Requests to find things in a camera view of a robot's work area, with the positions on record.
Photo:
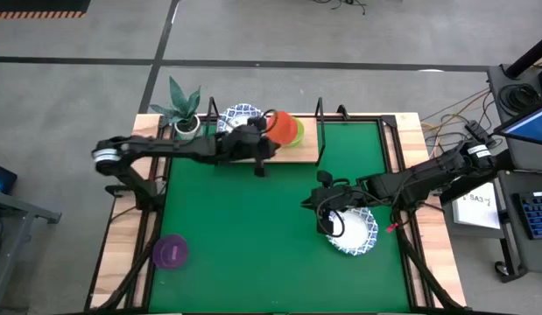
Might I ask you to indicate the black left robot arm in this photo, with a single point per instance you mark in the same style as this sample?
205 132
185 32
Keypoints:
152 151

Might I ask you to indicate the wooden shelf with black frame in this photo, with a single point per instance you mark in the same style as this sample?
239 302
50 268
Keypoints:
303 151

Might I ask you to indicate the purple plastic cup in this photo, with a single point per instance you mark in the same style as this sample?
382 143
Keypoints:
170 251

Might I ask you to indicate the black metal table frame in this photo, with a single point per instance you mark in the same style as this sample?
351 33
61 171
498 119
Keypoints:
397 144

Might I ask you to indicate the black pole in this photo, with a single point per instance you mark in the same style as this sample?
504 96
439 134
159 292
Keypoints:
531 54

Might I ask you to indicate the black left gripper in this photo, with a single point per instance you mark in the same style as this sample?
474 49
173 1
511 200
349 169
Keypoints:
244 146

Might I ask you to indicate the black keyboard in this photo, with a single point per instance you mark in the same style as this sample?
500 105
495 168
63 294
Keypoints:
537 214

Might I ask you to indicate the black device with blue light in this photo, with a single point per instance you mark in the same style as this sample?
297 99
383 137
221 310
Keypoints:
0 178

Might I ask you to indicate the white plant pot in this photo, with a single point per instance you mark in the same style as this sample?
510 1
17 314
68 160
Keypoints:
187 130

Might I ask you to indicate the computer monitor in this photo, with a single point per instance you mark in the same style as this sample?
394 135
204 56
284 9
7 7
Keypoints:
531 127

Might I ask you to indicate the grey equipment cart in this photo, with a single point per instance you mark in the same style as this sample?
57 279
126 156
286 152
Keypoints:
526 254

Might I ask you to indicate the black clamp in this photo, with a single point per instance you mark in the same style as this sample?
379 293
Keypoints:
342 111

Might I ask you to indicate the grey metal stand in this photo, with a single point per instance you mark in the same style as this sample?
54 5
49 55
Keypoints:
16 210

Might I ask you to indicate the red tag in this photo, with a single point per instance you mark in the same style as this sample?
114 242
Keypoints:
393 228

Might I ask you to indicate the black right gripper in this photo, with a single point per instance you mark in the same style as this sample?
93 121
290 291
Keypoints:
336 197

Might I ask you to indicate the black power strip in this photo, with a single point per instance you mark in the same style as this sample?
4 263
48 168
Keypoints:
476 130

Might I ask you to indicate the black mat with hazard stripes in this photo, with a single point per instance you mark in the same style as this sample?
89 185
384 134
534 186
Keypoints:
34 8

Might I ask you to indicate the green table mat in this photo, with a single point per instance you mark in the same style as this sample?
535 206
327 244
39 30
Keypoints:
253 262

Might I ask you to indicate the green plastic bowl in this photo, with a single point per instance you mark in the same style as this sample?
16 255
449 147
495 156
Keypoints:
299 131

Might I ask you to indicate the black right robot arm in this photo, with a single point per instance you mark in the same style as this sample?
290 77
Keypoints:
432 175

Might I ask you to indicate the blue patterned paper bowl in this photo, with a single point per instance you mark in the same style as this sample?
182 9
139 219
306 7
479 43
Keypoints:
235 114
356 232

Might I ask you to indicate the green artificial plant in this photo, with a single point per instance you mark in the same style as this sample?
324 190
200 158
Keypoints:
180 102

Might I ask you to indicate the white paper sheet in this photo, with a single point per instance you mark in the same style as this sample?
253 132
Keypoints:
476 214

